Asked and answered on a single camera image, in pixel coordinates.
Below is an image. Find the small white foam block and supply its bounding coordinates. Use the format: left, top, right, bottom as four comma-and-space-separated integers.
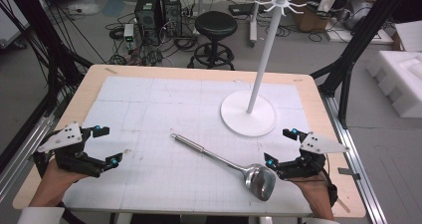
393, 20, 422, 53

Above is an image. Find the small grey power box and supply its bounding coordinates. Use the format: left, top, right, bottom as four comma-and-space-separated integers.
122, 23, 135, 50

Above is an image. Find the grey rounded bag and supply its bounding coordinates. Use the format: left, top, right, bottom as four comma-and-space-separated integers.
342, 0, 375, 31

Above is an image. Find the black wrist strap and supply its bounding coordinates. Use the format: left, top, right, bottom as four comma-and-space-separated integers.
325, 182, 339, 208
32, 149, 56, 179

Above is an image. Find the white pole on wheels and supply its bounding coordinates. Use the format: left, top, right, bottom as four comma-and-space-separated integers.
248, 0, 267, 48

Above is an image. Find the white hook stand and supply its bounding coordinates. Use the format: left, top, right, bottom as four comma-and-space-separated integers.
220, 0, 309, 138

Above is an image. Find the aluminium rail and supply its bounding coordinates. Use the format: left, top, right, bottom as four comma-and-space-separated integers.
0, 113, 57, 203
319, 94, 388, 224

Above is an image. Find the black computer tower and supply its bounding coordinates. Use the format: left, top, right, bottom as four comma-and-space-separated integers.
160, 0, 183, 38
133, 0, 161, 38

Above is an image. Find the black round stool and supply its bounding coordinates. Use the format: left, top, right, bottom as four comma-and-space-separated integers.
186, 10, 239, 71

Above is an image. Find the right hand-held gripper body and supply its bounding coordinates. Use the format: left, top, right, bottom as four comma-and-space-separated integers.
275, 131, 350, 181

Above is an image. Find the black metal frame strut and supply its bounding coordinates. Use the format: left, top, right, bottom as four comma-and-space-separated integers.
310, 0, 410, 129
0, 0, 95, 118

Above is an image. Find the steel ladle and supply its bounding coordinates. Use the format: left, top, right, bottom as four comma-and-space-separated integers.
170, 132, 278, 202

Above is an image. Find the flat black device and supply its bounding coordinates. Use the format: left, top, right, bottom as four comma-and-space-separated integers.
228, 2, 264, 18

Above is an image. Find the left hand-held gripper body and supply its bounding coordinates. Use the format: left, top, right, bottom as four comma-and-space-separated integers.
37, 121, 112, 179

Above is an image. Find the tangle of floor cables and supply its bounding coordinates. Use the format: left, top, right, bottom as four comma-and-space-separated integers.
105, 11, 200, 68

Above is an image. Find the striped dark cloth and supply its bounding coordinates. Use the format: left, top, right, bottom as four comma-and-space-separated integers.
306, 0, 348, 19

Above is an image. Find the cardboard box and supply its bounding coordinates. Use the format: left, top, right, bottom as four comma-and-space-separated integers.
291, 0, 336, 33

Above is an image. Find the person's right hand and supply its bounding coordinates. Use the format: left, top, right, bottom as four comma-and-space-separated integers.
288, 171, 334, 208

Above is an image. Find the white grid mat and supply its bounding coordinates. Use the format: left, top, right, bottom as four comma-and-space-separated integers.
62, 76, 330, 217

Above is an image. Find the person's left hand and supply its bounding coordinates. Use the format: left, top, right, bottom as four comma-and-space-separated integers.
37, 158, 90, 200

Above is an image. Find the large white foam packaging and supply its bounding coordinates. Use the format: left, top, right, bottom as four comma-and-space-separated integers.
365, 50, 422, 119

